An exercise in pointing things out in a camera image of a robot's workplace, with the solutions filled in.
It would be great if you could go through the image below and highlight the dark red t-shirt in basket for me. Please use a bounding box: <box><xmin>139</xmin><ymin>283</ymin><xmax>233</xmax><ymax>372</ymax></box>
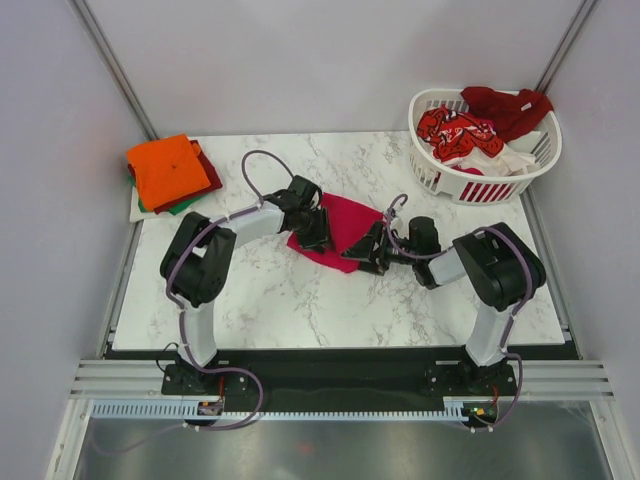
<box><xmin>461</xmin><ymin>86</ymin><xmax>553</xmax><ymax>143</ymax></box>

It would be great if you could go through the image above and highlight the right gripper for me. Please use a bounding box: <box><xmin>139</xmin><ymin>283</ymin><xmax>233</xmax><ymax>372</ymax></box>
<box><xmin>340</xmin><ymin>221</ymin><xmax>419</xmax><ymax>276</ymax></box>

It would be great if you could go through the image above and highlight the white slotted cable duct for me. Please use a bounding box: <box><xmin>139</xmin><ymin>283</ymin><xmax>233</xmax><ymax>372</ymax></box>
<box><xmin>90</xmin><ymin>399</ymin><xmax>496</xmax><ymax>422</ymax></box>

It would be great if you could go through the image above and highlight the folded green t-shirt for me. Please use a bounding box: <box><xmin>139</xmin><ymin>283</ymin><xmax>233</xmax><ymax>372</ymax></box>
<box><xmin>128</xmin><ymin>171</ymin><xmax>205</xmax><ymax>215</ymax></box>

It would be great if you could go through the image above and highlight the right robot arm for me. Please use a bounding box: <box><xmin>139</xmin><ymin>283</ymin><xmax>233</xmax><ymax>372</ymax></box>
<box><xmin>341</xmin><ymin>216</ymin><xmax>546</xmax><ymax>394</ymax></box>

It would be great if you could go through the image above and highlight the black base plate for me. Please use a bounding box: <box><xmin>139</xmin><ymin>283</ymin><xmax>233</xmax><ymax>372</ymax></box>
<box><xmin>160</xmin><ymin>343</ymin><xmax>529</xmax><ymax>414</ymax></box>

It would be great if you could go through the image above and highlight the aluminium frame rail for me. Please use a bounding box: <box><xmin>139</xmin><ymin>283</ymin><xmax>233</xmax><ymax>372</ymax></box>
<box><xmin>72</xmin><ymin>360</ymin><xmax>614</xmax><ymax>401</ymax></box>

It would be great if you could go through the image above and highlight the folded orange t-shirt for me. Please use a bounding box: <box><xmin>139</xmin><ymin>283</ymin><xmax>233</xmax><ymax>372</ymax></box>
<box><xmin>126</xmin><ymin>134</ymin><xmax>211</xmax><ymax>211</ymax></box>

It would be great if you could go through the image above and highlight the white laundry basket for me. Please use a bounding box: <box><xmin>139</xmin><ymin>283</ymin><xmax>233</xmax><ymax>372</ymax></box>
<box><xmin>408</xmin><ymin>89</ymin><xmax>562</xmax><ymax>205</ymax></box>

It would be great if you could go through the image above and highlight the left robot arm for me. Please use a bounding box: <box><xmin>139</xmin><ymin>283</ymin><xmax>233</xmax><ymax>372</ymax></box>
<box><xmin>160</xmin><ymin>175</ymin><xmax>334</xmax><ymax>393</ymax></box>

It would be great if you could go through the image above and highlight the pink t-shirt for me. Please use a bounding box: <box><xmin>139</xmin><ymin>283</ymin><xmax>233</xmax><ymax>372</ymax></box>
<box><xmin>286</xmin><ymin>193</ymin><xmax>383</xmax><ymax>274</ymax></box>

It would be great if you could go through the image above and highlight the folded dark red t-shirt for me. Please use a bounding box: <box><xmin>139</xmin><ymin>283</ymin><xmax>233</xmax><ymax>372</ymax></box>
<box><xmin>177</xmin><ymin>140</ymin><xmax>223</xmax><ymax>200</ymax></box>

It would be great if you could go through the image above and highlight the red patterned white t-shirt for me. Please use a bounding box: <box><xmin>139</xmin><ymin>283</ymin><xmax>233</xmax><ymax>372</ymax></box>
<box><xmin>416</xmin><ymin>106</ymin><xmax>539</xmax><ymax>177</ymax></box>

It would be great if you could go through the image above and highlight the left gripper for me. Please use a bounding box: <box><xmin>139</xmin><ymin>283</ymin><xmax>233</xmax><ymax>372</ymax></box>
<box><xmin>294</xmin><ymin>208</ymin><xmax>335</xmax><ymax>256</ymax></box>

